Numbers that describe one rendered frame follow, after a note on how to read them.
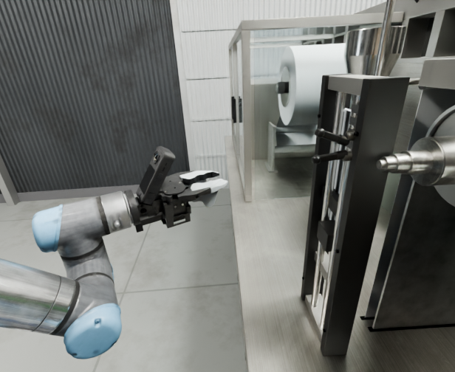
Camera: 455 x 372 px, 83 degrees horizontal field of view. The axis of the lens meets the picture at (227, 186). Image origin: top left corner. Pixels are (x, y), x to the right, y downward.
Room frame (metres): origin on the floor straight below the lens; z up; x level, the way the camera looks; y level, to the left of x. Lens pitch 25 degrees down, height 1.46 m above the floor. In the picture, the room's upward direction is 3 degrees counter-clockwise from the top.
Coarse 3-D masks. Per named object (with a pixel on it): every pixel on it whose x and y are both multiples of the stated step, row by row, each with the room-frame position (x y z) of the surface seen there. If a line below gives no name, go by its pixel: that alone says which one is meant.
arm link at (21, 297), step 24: (0, 264) 0.26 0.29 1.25; (0, 288) 0.23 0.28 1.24; (24, 288) 0.25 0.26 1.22; (48, 288) 0.26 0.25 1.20; (72, 288) 0.28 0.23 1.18; (96, 288) 0.31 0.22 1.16; (0, 312) 0.22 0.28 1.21; (24, 312) 0.23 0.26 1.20; (48, 312) 0.24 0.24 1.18; (72, 312) 0.26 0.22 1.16; (96, 312) 0.26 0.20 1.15; (120, 312) 0.30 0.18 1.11; (72, 336) 0.23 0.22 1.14; (96, 336) 0.24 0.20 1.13
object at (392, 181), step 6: (390, 174) 0.92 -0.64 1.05; (396, 174) 0.89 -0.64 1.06; (390, 180) 0.91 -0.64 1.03; (396, 180) 0.88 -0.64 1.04; (390, 186) 0.90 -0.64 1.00; (396, 186) 0.87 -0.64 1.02; (384, 192) 0.93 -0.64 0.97; (390, 192) 0.89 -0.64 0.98; (396, 192) 0.86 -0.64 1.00; (384, 198) 0.92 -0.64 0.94; (390, 198) 0.89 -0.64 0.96; (384, 204) 0.91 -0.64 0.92; (390, 204) 0.88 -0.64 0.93; (390, 210) 0.87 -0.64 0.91
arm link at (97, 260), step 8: (96, 248) 0.39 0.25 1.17; (104, 248) 0.41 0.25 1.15; (80, 256) 0.37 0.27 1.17; (88, 256) 0.38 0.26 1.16; (96, 256) 0.39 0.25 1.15; (104, 256) 0.40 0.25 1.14; (64, 264) 0.37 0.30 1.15; (72, 264) 0.37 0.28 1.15; (80, 264) 0.37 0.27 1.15; (88, 264) 0.37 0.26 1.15; (96, 264) 0.37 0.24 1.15; (104, 264) 0.38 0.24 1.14; (72, 272) 0.35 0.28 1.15; (80, 272) 0.35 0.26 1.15; (88, 272) 0.34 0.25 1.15; (104, 272) 0.36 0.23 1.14; (112, 272) 0.41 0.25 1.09
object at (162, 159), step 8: (160, 152) 0.47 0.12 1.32; (168, 152) 0.47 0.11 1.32; (152, 160) 0.48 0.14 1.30; (160, 160) 0.46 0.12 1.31; (168, 160) 0.46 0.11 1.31; (152, 168) 0.47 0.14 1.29; (160, 168) 0.46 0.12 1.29; (168, 168) 0.46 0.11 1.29; (144, 176) 0.48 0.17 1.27; (152, 176) 0.45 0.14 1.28; (160, 176) 0.46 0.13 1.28; (144, 184) 0.47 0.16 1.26; (152, 184) 0.45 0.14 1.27; (160, 184) 0.46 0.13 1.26; (136, 192) 0.48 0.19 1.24; (144, 192) 0.45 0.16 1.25; (152, 192) 0.45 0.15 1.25; (144, 200) 0.44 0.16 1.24; (152, 200) 0.45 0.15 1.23
